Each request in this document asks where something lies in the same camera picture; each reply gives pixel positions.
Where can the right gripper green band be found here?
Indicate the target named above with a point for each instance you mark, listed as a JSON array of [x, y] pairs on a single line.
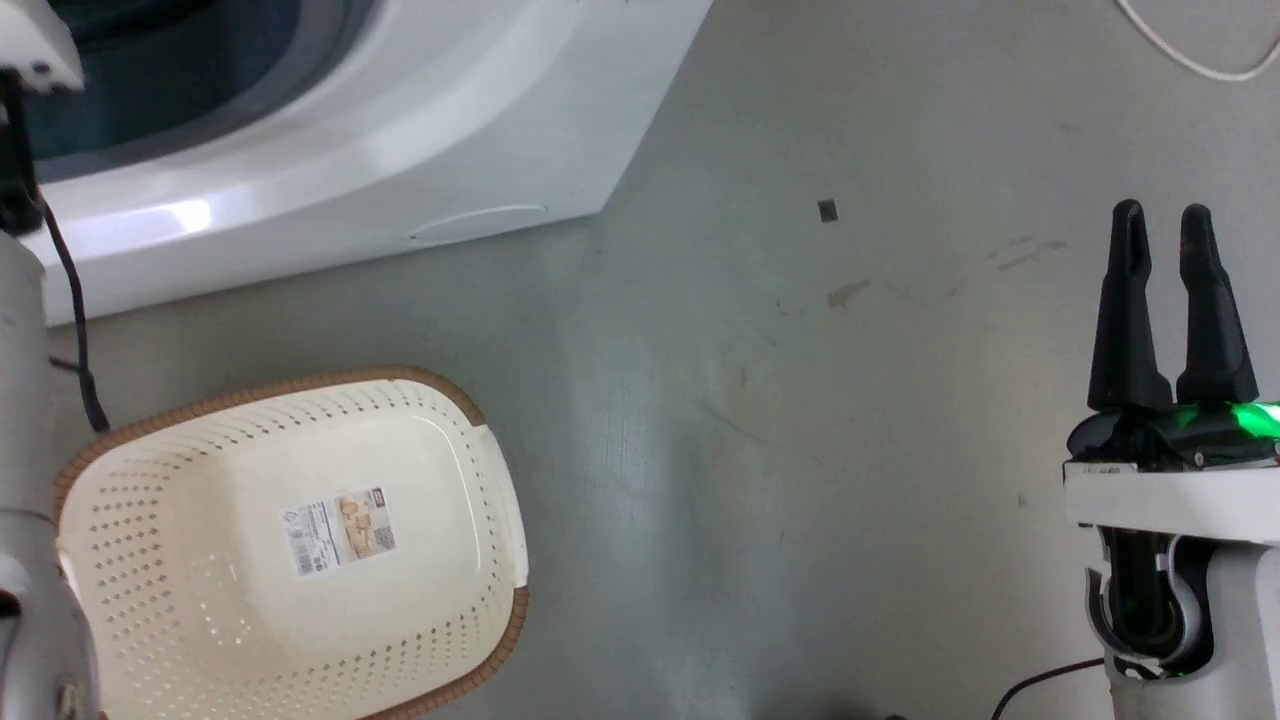
[[1170, 500]]

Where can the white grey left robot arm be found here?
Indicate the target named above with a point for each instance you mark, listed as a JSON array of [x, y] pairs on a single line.
[[22, 400]]

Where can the oval washing machine filter cover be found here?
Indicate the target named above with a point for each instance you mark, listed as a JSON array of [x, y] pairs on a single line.
[[478, 223]]

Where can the white washing machine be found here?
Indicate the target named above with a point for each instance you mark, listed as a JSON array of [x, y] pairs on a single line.
[[480, 120]]

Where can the cream perforated laundry basket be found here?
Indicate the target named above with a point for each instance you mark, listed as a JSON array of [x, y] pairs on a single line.
[[420, 640]]

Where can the grey washing machine door seal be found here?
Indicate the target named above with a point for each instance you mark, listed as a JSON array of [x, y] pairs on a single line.
[[315, 45]]

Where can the small black tape piece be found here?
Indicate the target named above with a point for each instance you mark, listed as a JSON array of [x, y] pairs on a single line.
[[827, 211]]

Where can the paper label sticker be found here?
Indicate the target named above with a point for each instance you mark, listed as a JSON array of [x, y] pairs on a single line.
[[340, 530]]

